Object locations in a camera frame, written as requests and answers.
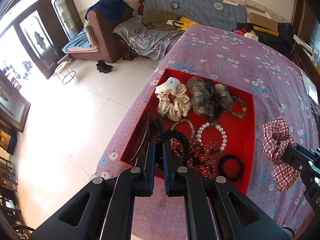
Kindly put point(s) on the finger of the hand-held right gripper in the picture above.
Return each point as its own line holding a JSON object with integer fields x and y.
{"x": 295, "y": 157}

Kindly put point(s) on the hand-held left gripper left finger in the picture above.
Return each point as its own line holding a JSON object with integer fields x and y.
{"x": 152, "y": 170}

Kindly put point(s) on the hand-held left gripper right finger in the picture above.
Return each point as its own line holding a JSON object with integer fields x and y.
{"x": 166, "y": 170}

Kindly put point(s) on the red plaid scrunchie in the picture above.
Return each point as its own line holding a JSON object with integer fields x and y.
{"x": 272, "y": 135}

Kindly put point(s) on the black headband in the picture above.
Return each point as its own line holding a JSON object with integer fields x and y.
{"x": 147, "y": 130}

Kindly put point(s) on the red dotted scrunchie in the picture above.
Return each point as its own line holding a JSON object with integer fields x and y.
{"x": 205, "y": 157}

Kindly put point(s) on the red tray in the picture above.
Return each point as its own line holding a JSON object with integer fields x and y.
{"x": 240, "y": 130}

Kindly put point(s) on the cream cherry-print scrunchie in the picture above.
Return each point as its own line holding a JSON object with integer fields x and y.
{"x": 175, "y": 105}

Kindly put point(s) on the white paper sheet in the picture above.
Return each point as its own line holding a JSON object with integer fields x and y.
{"x": 310, "y": 85}

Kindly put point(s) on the grey furry scrunchie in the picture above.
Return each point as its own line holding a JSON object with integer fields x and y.
{"x": 200, "y": 97}

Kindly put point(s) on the black ankle boot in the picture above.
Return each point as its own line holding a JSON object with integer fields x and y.
{"x": 100, "y": 67}
{"x": 108, "y": 67}

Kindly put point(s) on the black bag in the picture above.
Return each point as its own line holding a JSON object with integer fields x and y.
{"x": 277, "y": 38}

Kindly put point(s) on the purple floral bed sheet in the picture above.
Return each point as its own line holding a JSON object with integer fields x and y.
{"x": 225, "y": 55}

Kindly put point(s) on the yellow flat box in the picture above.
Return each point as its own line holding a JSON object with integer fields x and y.
{"x": 267, "y": 32}

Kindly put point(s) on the grey floral bedding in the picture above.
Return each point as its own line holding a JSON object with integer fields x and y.
{"x": 145, "y": 40}

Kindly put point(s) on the mauve sofa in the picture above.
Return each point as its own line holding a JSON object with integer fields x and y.
{"x": 105, "y": 37}

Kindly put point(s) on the cardboard box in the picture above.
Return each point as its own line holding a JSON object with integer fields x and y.
{"x": 262, "y": 20}

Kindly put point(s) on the blue seat cloth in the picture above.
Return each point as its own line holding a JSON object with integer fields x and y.
{"x": 77, "y": 42}

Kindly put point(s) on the yellow paper bag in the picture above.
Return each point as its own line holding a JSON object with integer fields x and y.
{"x": 187, "y": 23}

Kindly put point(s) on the olive jacket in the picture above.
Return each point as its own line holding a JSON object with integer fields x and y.
{"x": 160, "y": 20}

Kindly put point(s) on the wooden framed picture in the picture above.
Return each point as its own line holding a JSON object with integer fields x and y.
{"x": 12, "y": 105}

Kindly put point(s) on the navy garment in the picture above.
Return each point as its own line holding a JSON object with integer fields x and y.
{"x": 110, "y": 7}

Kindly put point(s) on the dark wooden glass door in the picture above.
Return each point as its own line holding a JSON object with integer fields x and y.
{"x": 50, "y": 30}

